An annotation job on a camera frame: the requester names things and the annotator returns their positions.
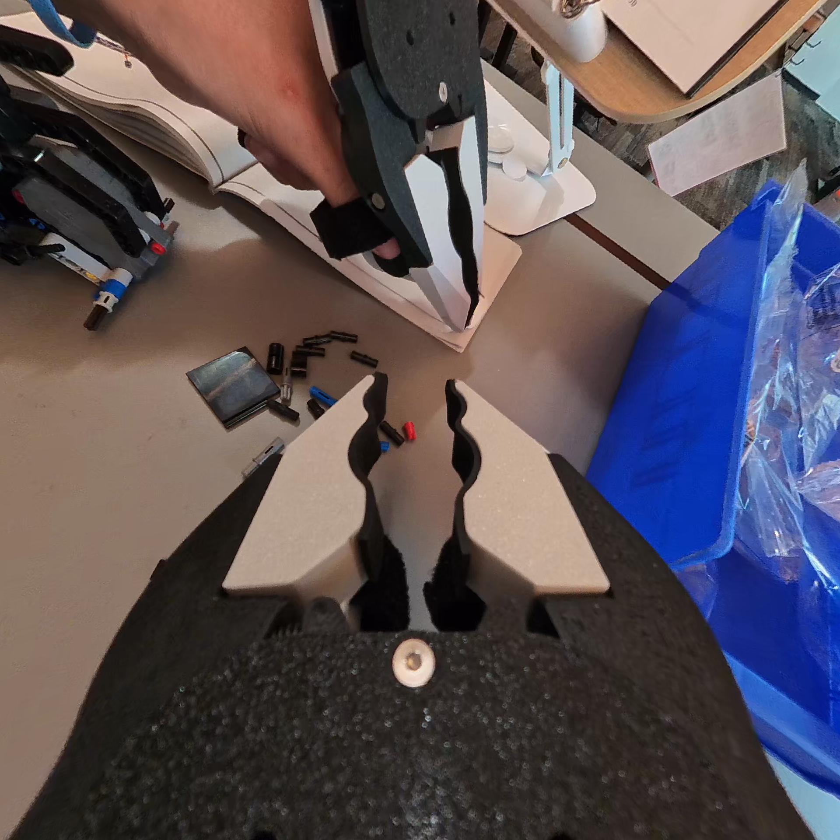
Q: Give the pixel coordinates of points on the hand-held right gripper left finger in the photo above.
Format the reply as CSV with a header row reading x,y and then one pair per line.
x,y
295,525

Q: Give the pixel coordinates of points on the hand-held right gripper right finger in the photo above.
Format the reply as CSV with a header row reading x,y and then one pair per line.
x,y
531,525

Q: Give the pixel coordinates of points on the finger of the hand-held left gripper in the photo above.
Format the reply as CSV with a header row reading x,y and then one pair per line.
x,y
439,229
479,197

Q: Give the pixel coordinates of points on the scatter of small lego pins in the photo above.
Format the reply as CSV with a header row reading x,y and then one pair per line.
x,y
275,358

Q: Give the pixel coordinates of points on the lego instruction booklet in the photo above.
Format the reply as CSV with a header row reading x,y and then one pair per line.
x,y
144,124

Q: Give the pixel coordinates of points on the blue and black lego truck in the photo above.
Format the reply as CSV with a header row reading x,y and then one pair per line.
x,y
79,190

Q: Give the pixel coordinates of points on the person's left forearm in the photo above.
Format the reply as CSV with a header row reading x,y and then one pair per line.
x,y
144,29

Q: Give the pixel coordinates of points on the translucent lego piece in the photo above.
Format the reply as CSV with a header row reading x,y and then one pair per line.
x,y
262,456

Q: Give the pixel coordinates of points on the black square lego tile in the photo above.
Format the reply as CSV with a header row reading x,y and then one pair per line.
x,y
233,387

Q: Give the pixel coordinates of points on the person's left hand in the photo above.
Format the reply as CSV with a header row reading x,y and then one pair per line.
x,y
275,98

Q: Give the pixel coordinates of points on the white and wood document stand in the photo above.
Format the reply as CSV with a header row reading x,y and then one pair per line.
x,y
564,197

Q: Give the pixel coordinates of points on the blue plastic bin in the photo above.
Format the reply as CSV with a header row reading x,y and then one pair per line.
x,y
682,426

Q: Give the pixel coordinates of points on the white paper sheet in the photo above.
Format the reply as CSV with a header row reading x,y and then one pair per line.
x,y
722,138

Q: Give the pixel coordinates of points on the printed instruction sheet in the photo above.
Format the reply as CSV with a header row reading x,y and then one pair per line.
x,y
689,33

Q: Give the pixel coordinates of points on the clear plastic bags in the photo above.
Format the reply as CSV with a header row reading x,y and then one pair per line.
x,y
800,394

